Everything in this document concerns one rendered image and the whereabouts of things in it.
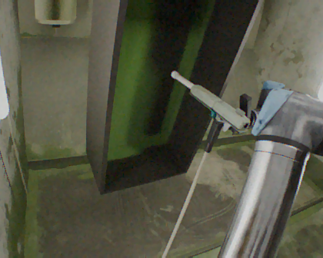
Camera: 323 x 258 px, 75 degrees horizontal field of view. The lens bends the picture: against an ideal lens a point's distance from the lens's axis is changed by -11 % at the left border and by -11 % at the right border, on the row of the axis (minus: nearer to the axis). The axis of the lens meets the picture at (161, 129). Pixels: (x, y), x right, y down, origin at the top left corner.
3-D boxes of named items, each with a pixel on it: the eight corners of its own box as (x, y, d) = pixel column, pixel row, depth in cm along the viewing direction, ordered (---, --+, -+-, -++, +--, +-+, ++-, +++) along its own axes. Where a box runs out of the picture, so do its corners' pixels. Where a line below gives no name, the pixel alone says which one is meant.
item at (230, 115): (230, 168, 86) (254, 116, 75) (221, 170, 84) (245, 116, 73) (168, 109, 121) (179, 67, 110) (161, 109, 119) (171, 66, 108)
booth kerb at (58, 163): (30, 173, 191) (27, 161, 185) (30, 171, 193) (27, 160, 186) (259, 140, 296) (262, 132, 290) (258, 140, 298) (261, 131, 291)
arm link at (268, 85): (288, 84, 99) (279, 109, 104) (264, 77, 102) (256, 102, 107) (291, 87, 91) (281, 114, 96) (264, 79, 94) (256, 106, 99)
